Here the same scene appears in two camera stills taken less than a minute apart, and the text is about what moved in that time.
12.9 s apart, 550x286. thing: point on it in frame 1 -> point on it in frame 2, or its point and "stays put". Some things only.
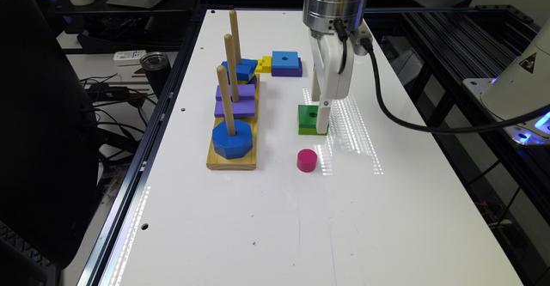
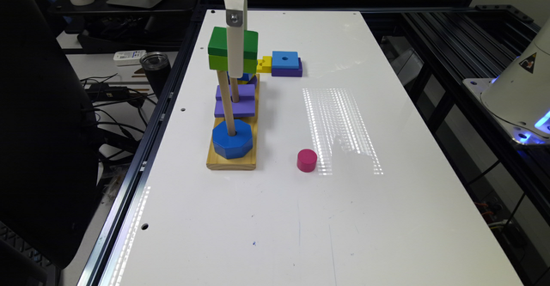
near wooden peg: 228,114 stays put
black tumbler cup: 156,67 stays put
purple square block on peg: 243,108 stays put
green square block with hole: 308,118 -> 217,50
